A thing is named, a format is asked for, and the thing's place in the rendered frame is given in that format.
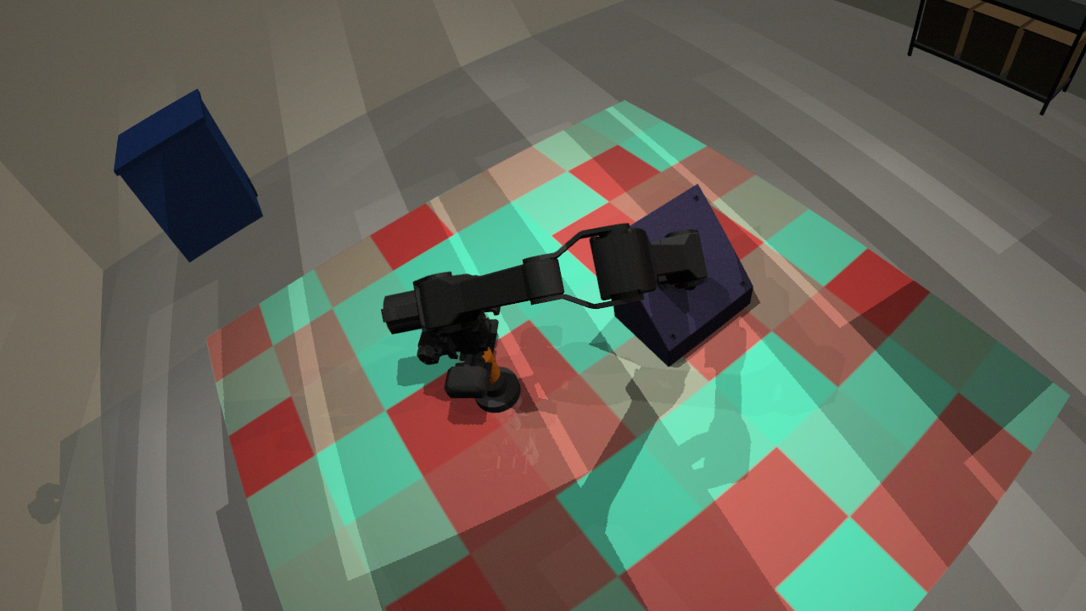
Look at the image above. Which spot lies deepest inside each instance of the orange knob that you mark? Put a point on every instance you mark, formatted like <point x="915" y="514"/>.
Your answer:
<point x="495" y="371"/>

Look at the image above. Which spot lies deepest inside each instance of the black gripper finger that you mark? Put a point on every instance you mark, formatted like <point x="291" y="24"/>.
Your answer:
<point x="493" y="332"/>
<point x="489" y="364"/>

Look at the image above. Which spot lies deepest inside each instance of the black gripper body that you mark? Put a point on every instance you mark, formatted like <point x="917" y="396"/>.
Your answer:
<point x="472" y="379"/>

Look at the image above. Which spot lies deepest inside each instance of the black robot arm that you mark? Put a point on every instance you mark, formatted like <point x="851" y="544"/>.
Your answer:
<point x="627" y="266"/>

